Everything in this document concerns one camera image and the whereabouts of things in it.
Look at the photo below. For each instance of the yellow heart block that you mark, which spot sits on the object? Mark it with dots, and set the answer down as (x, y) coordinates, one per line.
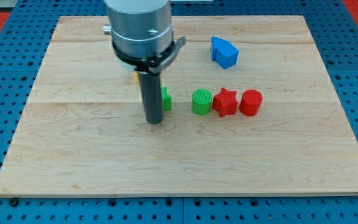
(136, 77)

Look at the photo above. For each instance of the black cylindrical pointer rod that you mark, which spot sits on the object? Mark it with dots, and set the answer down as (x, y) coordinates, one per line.
(151, 97)

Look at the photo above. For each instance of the green star block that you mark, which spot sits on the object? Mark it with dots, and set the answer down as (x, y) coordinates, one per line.
(167, 99)

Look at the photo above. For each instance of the blue arch block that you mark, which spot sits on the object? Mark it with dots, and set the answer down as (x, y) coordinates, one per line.
(223, 52)

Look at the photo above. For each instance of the red cylinder block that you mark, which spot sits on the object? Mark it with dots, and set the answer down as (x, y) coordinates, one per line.
(250, 102)

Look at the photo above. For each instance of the light wooden board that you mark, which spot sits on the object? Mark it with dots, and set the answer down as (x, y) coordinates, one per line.
(83, 134)

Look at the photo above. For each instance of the red star block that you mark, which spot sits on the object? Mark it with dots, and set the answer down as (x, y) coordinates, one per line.
(225, 102)

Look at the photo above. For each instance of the green cylinder block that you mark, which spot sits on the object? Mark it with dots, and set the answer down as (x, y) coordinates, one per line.
(201, 101)

